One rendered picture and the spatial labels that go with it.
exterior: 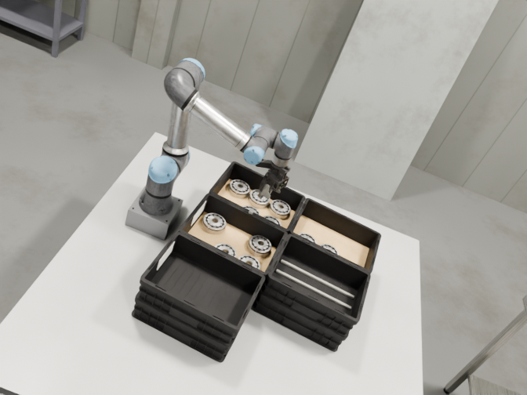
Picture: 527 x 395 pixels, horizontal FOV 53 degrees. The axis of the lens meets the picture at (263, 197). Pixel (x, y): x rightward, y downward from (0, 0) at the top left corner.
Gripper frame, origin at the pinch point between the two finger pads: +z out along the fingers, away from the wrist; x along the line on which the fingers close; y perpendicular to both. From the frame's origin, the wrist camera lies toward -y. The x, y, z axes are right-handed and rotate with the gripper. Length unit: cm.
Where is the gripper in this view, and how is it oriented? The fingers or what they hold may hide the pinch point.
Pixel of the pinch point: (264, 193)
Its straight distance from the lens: 235.9
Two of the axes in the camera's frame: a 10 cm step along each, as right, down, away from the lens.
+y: 6.9, 6.1, -4.0
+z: -2.6, 7.2, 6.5
